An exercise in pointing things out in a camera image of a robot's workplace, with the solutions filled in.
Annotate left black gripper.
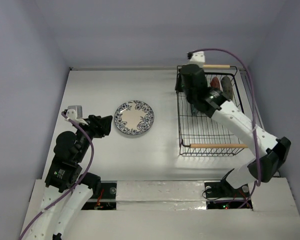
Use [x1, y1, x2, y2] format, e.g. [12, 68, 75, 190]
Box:
[74, 113, 113, 161]

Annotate blue floral white plate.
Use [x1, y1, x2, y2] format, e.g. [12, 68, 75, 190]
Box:
[113, 100, 155, 136]

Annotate red and teal plate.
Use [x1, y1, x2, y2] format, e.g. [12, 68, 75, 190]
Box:
[210, 76, 221, 90]

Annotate light green flower plate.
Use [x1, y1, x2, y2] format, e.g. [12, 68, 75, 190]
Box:
[190, 104, 198, 117]

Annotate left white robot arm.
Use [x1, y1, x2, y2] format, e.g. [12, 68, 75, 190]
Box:
[19, 109, 113, 240]

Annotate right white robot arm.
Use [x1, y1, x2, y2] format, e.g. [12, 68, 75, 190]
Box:
[175, 63, 291, 197]

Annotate grey marbled plate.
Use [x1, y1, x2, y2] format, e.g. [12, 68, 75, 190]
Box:
[220, 76, 234, 101]

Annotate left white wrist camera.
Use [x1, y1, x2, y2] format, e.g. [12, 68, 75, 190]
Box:
[62, 105, 88, 125]

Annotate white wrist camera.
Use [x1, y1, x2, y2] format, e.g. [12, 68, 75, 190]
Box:
[187, 51, 206, 68]
[62, 105, 88, 125]

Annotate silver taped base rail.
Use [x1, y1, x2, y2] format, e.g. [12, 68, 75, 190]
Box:
[82, 180, 207, 211]

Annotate black wire dish rack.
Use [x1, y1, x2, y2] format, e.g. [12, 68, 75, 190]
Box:
[176, 66, 248, 157]

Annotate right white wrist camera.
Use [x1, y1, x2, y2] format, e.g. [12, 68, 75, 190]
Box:
[187, 51, 206, 68]

